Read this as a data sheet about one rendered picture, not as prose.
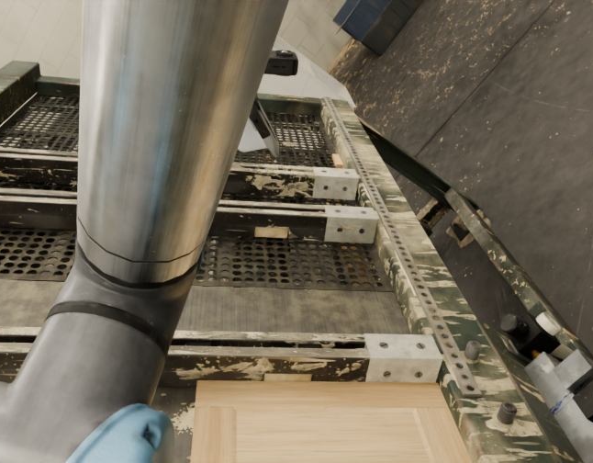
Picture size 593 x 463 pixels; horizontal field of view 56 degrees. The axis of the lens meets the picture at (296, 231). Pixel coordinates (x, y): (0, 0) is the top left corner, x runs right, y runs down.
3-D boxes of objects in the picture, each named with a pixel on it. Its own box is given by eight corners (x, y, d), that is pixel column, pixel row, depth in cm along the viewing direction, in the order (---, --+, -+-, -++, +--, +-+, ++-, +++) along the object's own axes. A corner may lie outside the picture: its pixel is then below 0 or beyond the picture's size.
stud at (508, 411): (515, 426, 84) (520, 412, 83) (499, 426, 84) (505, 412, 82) (508, 413, 86) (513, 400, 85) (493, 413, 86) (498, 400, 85)
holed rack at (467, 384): (481, 396, 89) (482, 393, 89) (464, 396, 89) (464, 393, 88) (330, 98, 231) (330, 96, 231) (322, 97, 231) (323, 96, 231)
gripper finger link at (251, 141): (251, 168, 92) (224, 120, 88) (284, 152, 91) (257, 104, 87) (251, 176, 90) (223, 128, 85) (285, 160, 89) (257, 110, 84)
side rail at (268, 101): (318, 129, 229) (321, 103, 224) (38, 108, 214) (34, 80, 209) (316, 122, 236) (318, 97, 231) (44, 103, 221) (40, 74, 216)
